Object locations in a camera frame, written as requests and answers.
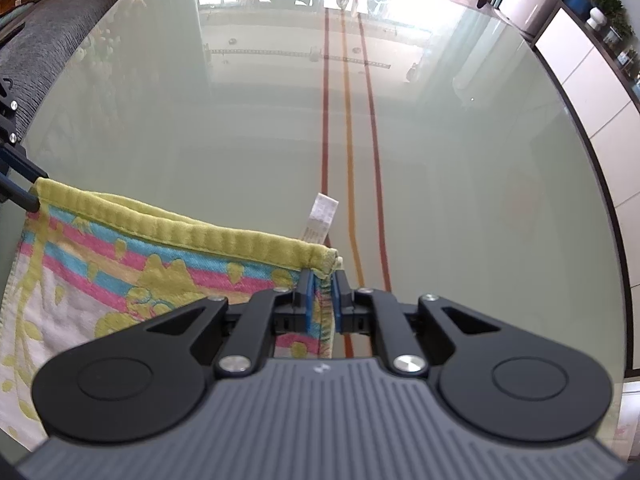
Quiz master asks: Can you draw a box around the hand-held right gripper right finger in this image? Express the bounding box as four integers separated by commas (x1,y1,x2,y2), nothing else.
333,271,501,379

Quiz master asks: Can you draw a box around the white drawer cabinet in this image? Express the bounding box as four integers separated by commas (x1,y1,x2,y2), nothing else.
531,0,640,321

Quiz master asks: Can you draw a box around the grey fabric sofa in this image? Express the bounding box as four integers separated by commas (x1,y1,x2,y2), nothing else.
0,0,151,161

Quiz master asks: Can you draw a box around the colourful striped yellow-edged towel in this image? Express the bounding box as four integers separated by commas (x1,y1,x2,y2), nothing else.
0,177,344,453

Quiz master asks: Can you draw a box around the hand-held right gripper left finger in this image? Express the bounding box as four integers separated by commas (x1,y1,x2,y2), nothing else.
145,269,315,380

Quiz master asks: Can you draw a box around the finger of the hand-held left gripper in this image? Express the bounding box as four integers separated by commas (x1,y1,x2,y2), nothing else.
0,179,40,212
0,77,49,183

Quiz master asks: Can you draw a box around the small potted green plant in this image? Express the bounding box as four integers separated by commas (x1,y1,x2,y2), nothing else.
602,12,637,50

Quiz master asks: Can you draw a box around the green plant in white pot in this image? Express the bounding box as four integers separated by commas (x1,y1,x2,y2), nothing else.
586,0,627,32

